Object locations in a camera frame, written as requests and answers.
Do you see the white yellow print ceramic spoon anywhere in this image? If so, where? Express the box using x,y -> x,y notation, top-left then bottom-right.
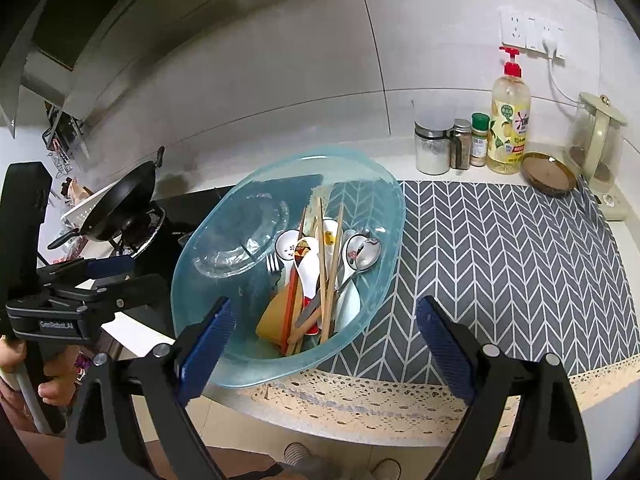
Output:
320,219 -> 343,248

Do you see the white mushroom print ceramic spoon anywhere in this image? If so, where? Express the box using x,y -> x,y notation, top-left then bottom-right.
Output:
274,229 -> 302,262

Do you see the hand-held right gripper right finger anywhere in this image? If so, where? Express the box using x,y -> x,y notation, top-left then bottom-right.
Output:
415,295 -> 593,480

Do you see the white kettle base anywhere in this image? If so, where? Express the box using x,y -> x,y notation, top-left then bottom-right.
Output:
590,179 -> 629,222

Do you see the translucent blue plastic basin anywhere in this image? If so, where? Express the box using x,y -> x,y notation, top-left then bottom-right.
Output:
171,144 -> 407,389

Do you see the wooden spatula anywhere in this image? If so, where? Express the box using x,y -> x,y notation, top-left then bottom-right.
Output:
256,280 -> 307,356

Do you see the person's left hand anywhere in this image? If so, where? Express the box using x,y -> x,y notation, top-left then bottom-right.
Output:
0,334 -> 82,407

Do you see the dark spice jar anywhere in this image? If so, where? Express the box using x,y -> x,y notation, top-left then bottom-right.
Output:
450,118 -> 472,171

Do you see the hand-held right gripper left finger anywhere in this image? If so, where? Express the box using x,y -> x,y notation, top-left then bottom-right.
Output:
64,296 -> 237,480

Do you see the white red print ceramic spoon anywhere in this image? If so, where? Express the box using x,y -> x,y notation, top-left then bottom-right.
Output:
292,237 -> 323,337

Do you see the stainless range hood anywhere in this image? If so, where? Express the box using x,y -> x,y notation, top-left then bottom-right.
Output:
0,0 -> 326,128

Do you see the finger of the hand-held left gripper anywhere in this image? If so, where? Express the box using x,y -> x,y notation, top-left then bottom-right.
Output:
37,254 -> 137,288
52,274 -> 175,322

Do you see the grey slipper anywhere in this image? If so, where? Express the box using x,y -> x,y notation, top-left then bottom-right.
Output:
283,442 -> 314,469
372,458 -> 402,480

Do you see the green lid spice jar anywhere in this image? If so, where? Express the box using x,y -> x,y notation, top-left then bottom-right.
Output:
470,112 -> 492,168

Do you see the yellow detergent bottle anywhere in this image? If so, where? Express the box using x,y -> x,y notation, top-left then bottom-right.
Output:
487,46 -> 532,176

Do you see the brown ceramic plate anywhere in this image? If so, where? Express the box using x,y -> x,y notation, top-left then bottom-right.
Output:
521,152 -> 578,192

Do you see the red chopstick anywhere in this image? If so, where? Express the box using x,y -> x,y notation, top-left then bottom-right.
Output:
281,260 -> 301,357

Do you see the black frying pan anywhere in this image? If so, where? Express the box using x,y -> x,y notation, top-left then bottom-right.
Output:
47,146 -> 167,252

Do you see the white wall socket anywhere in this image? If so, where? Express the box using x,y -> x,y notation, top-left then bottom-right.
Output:
499,6 -> 568,61

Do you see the wire wall rack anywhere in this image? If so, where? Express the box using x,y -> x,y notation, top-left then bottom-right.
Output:
42,101 -> 92,177

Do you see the white power cable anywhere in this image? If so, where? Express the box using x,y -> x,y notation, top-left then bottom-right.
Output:
542,30 -> 583,108

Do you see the metal spoon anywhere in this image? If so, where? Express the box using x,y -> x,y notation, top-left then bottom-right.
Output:
300,236 -> 384,328

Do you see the cream glass kettle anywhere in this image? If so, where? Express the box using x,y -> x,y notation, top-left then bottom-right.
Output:
565,92 -> 628,186

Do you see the grey chevron table mat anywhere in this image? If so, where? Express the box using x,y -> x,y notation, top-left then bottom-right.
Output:
235,179 -> 640,443

